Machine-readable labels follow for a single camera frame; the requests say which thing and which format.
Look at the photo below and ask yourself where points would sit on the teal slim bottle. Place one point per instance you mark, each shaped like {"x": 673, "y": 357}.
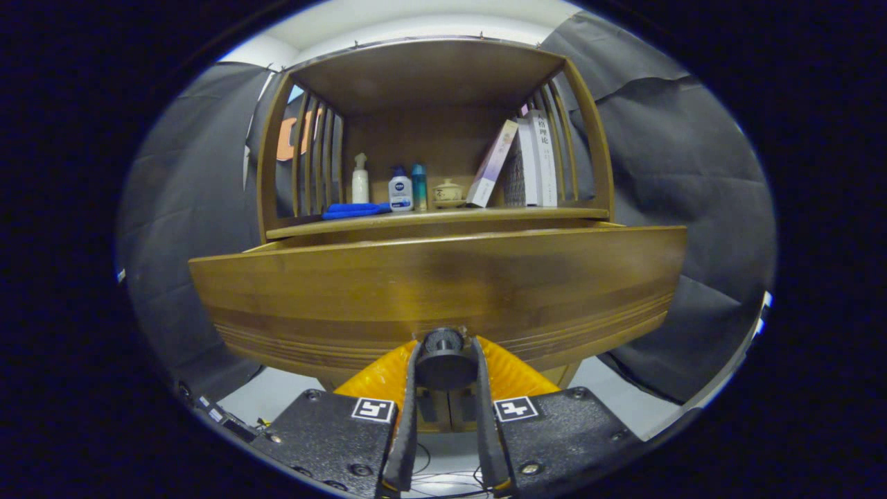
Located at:
{"x": 419, "y": 186}

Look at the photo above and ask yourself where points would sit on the white book with printed spine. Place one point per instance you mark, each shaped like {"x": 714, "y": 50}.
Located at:
{"x": 546, "y": 159}

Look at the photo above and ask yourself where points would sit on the black round drawer knob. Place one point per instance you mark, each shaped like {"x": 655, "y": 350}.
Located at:
{"x": 443, "y": 360}

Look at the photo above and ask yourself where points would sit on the wooden countertop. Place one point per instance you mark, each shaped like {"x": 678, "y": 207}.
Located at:
{"x": 450, "y": 216}

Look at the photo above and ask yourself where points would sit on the dark patterned book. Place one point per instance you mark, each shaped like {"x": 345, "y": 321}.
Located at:
{"x": 514, "y": 180}

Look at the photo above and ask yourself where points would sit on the blue folded cloth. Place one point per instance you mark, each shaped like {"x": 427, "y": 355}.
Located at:
{"x": 353, "y": 210}

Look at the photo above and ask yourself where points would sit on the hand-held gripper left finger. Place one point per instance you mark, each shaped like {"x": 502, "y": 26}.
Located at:
{"x": 405, "y": 443}

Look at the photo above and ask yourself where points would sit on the wooden cabinet with shelf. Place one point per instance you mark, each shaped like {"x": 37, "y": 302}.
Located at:
{"x": 429, "y": 76}

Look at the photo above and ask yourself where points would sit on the white spray bottle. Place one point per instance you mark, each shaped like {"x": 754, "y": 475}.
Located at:
{"x": 359, "y": 187}

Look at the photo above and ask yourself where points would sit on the wooden drawer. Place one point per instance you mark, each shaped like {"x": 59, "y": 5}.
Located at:
{"x": 346, "y": 291}

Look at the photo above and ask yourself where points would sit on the beige lidded ceramic cup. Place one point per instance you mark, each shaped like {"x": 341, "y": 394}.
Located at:
{"x": 448, "y": 193}

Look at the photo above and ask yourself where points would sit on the leaning pink white book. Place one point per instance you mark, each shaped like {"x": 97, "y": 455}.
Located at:
{"x": 492, "y": 166}

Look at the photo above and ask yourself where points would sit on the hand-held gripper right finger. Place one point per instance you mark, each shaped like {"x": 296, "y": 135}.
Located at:
{"x": 488, "y": 443}

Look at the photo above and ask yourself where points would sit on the black backdrop cloth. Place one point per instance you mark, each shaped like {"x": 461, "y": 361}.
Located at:
{"x": 693, "y": 173}

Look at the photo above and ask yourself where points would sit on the white blue lotion bottle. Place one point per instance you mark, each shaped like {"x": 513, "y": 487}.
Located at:
{"x": 400, "y": 194}

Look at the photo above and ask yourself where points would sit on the thin white book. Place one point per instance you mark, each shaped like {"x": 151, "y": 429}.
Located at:
{"x": 530, "y": 163}

